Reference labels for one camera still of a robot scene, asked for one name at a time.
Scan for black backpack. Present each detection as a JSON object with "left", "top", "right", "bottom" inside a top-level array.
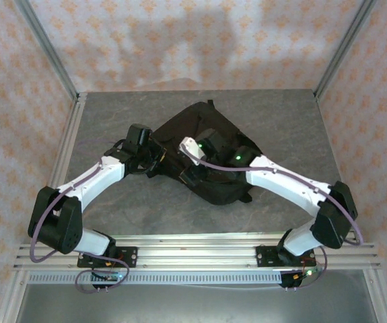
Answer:
[{"left": 151, "top": 100, "right": 261, "bottom": 206}]

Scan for small circuit board green LED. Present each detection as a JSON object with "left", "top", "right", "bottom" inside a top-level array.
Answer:
[
  {"left": 92, "top": 271, "right": 127, "bottom": 282},
  {"left": 289, "top": 267, "right": 322, "bottom": 282}
]

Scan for grey metal sheet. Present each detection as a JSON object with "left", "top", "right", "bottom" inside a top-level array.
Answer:
[{"left": 14, "top": 284, "right": 382, "bottom": 323}]

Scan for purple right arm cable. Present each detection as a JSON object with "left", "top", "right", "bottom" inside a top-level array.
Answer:
[{"left": 195, "top": 157, "right": 364, "bottom": 291}]

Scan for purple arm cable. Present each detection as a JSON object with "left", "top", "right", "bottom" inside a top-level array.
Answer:
[
  {"left": 195, "top": 157, "right": 364, "bottom": 291},
  {"left": 30, "top": 138, "right": 130, "bottom": 293}
]

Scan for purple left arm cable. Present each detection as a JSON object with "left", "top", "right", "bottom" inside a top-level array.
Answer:
[{"left": 30, "top": 138, "right": 130, "bottom": 293}]

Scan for aluminium table side rail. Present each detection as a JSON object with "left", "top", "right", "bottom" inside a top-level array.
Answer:
[{"left": 34, "top": 93, "right": 88, "bottom": 242}]

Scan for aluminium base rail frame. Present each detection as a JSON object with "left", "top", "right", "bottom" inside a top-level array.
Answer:
[{"left": 13, "top": 231, "right": 381, "bottom": 272}]

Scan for slotted grey cable duct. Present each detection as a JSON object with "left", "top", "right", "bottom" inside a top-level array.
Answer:
[{"left": 28, "top": 271, "right": 283, "bottom": 285}]

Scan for aluminium corner post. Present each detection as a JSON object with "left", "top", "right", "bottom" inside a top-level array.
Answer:
[
  {"left": 13, "top": 0, "right": 79, "bottom": 100},
  {"left": 314, "top": 0, "right": 378, "bottom": 98}
]

